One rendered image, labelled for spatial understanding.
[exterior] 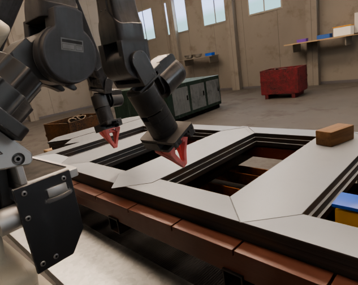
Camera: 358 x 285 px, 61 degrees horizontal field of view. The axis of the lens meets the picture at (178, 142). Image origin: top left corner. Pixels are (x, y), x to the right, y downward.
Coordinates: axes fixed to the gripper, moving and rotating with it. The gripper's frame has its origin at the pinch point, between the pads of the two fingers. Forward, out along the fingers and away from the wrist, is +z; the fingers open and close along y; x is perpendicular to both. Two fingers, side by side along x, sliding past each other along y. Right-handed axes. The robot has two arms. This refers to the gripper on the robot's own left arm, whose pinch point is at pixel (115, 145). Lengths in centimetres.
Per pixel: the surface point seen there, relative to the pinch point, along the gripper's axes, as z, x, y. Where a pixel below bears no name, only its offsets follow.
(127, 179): 11.7, 7.8, -13.5
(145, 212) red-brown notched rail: 20.0, 15.0, -28.5
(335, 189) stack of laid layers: 27, -14, -67
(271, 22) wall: -220, -880, 335
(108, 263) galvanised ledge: 31.7, 23.4, -14.8
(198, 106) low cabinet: -28, -457, 357
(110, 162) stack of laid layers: 6.0, -7.0, 19.7
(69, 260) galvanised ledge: 28.9, 29.7, -3.3
